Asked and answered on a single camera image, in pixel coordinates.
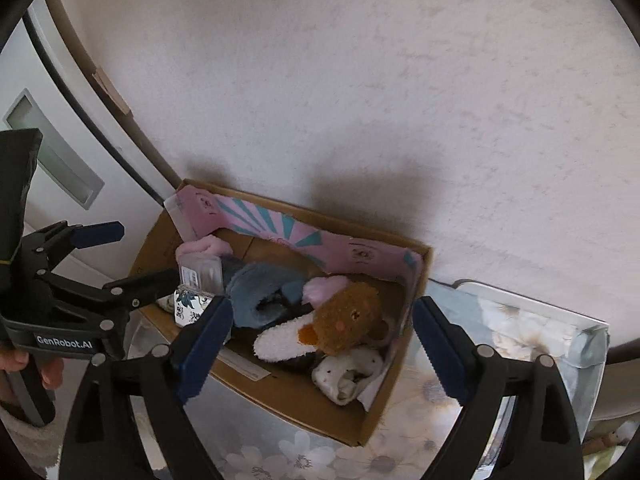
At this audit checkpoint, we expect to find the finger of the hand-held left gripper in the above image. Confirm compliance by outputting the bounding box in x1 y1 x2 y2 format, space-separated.
37 267 183 329
22 220 126 279

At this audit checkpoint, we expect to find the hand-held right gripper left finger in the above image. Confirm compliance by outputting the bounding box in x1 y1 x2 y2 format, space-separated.
59 296 234 480

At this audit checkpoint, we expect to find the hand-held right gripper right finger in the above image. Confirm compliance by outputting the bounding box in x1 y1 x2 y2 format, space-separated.
411 296 585 480

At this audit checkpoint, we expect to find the clear plastic case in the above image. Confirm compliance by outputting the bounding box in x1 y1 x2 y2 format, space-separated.
179 255 224 295

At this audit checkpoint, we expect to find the brown cardboard box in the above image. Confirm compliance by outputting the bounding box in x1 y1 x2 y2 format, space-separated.
127 178 433 448

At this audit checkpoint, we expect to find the person's left forearm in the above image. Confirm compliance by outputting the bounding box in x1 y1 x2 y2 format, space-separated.
0 402 63 466

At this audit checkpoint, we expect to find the person's left hand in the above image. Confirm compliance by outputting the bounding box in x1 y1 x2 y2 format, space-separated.
0 349 66 406

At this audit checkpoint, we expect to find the white flat strip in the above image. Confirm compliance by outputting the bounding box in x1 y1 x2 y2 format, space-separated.
217 347 273 382

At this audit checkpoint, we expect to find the floral patterned packet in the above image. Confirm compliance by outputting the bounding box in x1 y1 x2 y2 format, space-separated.
173 285 221 328

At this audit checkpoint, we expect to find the pink fuzzy sock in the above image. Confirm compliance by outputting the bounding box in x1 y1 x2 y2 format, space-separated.
302 276 351 306
175 236 233 273

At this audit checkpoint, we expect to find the white paper piece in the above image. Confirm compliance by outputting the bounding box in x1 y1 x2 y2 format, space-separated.
356 360 396 411

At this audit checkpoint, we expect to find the white fuzzy sock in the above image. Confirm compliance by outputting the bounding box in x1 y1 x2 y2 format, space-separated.
252 310 321 362

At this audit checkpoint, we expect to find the dark grey fuzzy slipper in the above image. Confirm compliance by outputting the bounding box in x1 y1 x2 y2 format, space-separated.
220 256 251 286

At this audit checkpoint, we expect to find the blue fuzzy slipper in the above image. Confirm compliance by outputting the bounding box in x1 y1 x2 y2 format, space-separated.
225 262 308 328

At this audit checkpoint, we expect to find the white dotted sock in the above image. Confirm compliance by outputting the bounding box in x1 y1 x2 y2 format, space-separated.
311 347 386 406

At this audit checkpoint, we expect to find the brown plush toy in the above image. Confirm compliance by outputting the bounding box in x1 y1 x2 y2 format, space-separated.
297 281 391 356

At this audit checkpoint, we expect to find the pink printed paper liner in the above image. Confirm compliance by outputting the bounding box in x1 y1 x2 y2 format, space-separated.
164 185 423 301

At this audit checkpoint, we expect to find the brown wooden trim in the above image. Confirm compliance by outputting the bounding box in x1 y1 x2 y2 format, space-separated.
42 0 183 196

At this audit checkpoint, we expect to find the floral bed sheet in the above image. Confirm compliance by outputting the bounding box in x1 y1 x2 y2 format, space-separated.
125 280 611 480

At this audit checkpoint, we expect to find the white cabinet door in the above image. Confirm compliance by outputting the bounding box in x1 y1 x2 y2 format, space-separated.
0 0 176 281

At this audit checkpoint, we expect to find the grey recessed door handle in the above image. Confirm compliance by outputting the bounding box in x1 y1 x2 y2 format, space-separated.
2 89 106 209

